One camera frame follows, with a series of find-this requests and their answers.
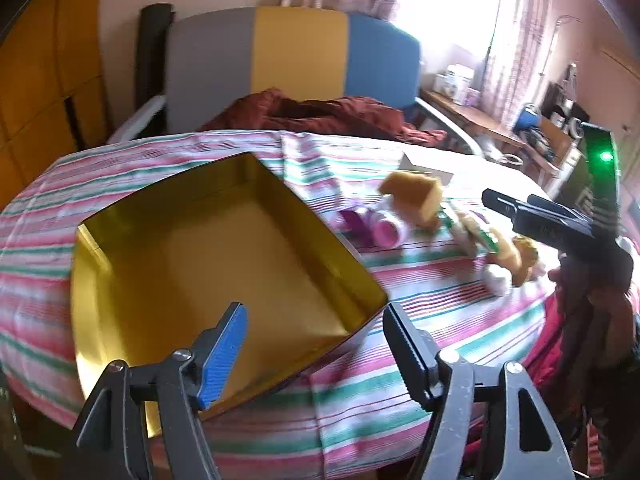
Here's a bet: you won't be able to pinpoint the white card box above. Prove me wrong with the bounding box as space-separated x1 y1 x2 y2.
398 152 454 186

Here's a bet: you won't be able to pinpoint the pink hair roller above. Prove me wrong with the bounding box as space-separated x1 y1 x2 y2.
367 210 407 249

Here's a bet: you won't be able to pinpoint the green-edged snack packet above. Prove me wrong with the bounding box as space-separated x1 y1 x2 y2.
440 204 502 257

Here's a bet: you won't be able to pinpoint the gold tin box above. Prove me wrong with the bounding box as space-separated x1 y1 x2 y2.
70 152 390 438

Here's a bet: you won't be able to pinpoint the striped tablecloth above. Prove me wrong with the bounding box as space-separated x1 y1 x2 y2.
0 130 558 478

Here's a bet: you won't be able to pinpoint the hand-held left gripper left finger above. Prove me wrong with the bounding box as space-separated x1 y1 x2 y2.
62 301 249 480

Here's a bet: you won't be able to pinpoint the person's right forearm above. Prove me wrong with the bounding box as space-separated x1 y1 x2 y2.
547 255 640 441

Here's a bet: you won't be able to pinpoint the wooden cabinet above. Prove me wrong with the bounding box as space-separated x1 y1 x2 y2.
0 0 113 201

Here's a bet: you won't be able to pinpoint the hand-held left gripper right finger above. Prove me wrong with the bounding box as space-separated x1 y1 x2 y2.
382 303 576 480

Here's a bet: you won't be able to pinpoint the yellow sponge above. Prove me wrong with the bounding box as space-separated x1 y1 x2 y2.
378 171 445 233

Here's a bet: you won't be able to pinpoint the white plastic bag bundle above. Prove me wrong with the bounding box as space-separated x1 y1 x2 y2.
481 262 512 297

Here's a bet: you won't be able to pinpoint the purple snack packet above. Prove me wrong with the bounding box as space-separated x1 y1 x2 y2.
339 206 375 247

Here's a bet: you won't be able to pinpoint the grey yellow blue chair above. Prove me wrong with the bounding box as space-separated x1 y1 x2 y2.
107 6 483 156

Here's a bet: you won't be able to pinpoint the wooden side desk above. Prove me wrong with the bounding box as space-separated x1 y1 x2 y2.
422 87 576 181

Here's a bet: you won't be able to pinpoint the maroon jacket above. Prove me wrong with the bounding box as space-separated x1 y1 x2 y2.
200 87 448 148

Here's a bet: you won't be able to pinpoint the white boxes on desk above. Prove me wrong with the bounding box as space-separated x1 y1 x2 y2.
432 62 481 106

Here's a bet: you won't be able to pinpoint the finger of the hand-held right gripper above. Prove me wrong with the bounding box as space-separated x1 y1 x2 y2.
481 188 568 250

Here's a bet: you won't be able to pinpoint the bright window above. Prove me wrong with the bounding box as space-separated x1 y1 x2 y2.
395 0 507 76

